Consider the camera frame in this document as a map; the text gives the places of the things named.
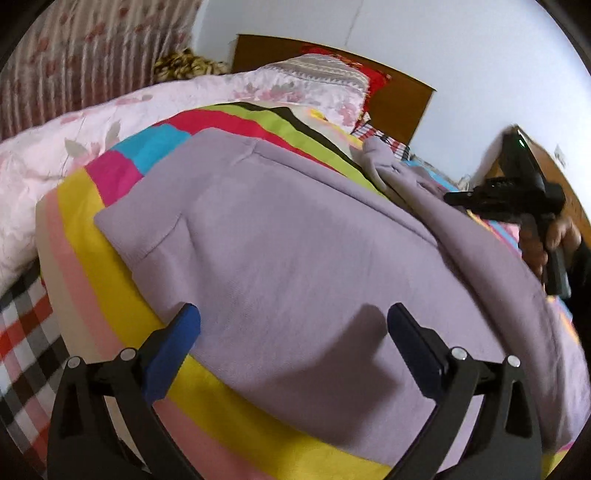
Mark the wooden cabinet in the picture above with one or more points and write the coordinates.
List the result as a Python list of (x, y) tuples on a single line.
[(554, 166)]

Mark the blue printed bedsheet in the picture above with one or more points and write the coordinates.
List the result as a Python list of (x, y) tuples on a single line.
[(503, 230)]

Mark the striped floral curtain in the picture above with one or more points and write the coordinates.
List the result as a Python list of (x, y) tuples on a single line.
[(69, 55)]

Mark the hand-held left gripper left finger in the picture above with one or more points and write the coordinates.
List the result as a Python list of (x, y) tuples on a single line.
[(175, 350)]

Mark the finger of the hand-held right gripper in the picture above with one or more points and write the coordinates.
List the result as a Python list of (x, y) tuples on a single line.
[(466, 200)]

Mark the pink floral quilt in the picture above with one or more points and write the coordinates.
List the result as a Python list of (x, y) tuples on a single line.
[(69, 138)]

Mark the colourful striped blanket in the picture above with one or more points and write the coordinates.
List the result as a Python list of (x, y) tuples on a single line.
[(115, 295)]

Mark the grey patterned pillow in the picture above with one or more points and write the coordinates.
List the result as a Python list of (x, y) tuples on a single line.
[(323, 74)]

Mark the person's right hand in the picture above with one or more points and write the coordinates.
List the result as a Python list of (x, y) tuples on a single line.
[(563, 233)]

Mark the wooden headboard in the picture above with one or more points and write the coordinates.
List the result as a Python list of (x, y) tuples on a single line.
[(401, 106)]

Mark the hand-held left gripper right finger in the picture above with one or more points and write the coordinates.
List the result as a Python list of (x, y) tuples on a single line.
[(415, 355)]

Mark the leopard print cloth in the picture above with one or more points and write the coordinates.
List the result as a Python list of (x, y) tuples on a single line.
[(184, 67)]

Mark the red black plaid sheet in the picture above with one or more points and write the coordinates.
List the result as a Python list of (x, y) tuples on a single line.
[(27, 350)]

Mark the lavender pants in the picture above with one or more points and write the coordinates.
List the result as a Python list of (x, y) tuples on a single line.
[(295, 258)]

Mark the white wall socket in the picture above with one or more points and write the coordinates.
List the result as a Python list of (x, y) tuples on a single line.
[(561, 155)]

